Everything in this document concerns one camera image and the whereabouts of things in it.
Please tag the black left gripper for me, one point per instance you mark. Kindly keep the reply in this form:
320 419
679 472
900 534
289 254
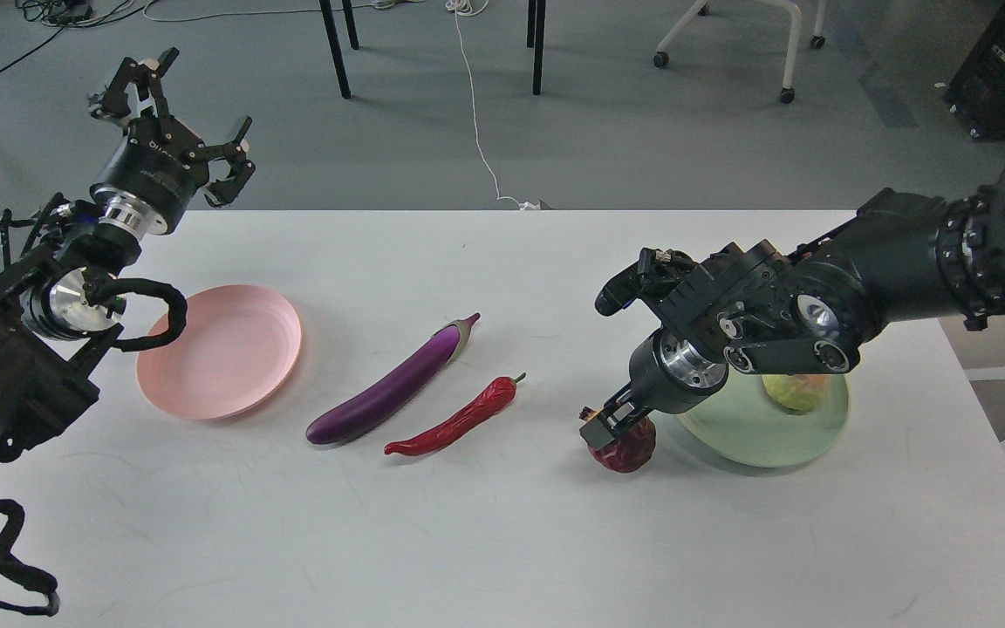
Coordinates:
145 189

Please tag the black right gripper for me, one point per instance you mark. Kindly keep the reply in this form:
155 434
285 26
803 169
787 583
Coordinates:
666 374

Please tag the red pomegranate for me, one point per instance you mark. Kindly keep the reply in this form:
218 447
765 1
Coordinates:
632 450

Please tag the red chili pepper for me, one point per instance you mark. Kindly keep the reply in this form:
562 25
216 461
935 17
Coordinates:
490 402

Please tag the yellow green custard apple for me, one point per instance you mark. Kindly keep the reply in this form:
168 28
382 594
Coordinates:
800 393

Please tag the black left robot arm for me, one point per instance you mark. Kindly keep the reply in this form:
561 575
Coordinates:
63 300

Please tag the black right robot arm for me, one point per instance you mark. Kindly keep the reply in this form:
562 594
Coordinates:
757 311

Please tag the light green plate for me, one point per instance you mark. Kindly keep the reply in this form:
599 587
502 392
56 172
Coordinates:
741 423

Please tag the pink plate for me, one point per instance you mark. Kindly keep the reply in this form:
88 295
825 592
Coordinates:
239 346

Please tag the purple eggplant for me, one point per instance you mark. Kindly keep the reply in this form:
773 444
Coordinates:
378 402

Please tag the white chair base with casters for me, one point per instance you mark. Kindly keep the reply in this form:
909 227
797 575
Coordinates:
803 27

